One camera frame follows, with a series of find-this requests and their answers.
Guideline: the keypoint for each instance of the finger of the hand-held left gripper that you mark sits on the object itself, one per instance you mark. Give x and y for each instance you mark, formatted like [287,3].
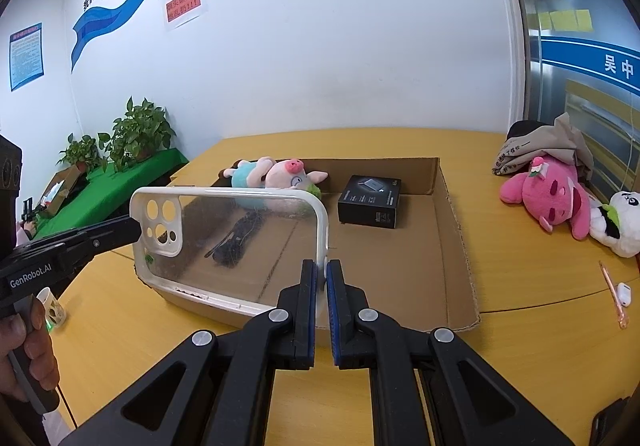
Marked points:
[100,238]

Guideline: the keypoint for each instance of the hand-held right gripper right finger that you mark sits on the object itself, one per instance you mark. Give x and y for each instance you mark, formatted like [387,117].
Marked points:
[334,321]

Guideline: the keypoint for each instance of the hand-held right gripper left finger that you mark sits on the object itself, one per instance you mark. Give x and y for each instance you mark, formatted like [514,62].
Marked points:
[312,311]

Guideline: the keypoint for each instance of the shallow cardboard box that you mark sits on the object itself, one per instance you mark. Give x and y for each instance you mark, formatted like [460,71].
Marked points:
[400,266]

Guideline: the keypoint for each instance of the clear white phone case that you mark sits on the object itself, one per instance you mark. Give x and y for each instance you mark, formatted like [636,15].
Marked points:
[200,251]

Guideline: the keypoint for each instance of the pink pig plush toy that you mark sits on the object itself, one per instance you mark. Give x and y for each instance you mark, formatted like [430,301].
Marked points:
[285,174]

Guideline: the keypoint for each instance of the yellow desktop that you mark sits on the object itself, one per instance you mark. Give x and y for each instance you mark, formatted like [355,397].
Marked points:
[525,301]

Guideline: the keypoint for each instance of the person's left hand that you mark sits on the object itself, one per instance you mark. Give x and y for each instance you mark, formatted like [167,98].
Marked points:
[20,341]

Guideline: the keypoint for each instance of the small white patterned cup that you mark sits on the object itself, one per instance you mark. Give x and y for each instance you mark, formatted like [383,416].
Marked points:
[50,301]

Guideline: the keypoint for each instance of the green table cloth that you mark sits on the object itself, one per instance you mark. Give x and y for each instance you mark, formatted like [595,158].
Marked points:
[115,191]

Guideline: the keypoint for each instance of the open brown cardboard carton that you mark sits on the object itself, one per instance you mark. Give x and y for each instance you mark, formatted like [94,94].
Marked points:
[62,186]

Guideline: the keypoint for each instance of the small potted plant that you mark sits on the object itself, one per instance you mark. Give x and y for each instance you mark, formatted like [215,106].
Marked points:
[80,154]

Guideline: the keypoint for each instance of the black oblong object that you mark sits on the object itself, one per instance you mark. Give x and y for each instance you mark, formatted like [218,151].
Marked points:
[235,241]

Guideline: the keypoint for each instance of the large potted plant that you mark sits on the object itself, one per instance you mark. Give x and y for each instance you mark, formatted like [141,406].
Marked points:
[137,131]

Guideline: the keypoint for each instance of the black product box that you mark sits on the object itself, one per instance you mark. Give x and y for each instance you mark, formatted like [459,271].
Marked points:
[370,206]

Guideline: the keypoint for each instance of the blue notice poster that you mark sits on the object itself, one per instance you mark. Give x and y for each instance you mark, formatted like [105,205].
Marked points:
[26,56]

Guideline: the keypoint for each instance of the red paper sign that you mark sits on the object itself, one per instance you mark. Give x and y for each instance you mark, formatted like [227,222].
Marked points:
[185,9]

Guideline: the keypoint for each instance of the magenta plush toy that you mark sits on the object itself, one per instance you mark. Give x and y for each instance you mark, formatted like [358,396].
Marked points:
[555,196]

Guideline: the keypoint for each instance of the dark cloth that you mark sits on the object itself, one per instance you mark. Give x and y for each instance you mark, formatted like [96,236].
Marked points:
[522,128]

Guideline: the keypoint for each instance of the pink pen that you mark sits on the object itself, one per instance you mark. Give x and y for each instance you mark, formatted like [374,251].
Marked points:
[612,293]

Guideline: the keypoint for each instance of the beige printed cloth bag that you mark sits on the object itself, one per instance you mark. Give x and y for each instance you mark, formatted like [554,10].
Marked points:
[550,139]

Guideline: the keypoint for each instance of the small white eraser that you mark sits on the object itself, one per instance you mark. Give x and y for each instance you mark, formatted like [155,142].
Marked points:
[623,294]

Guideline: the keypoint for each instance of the black phone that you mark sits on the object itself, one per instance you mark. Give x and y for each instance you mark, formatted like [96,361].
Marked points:
[607,421]

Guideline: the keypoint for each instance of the white panda plush toy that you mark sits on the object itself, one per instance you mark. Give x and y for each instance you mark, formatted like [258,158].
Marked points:
[617,231]

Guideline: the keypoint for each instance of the blue door band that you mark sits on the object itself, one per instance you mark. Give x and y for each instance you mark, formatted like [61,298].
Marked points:
[585,61]

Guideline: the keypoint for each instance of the yellow sticky note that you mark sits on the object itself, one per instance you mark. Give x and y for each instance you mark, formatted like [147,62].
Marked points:
[564,20]
[584,19]
[545,21]

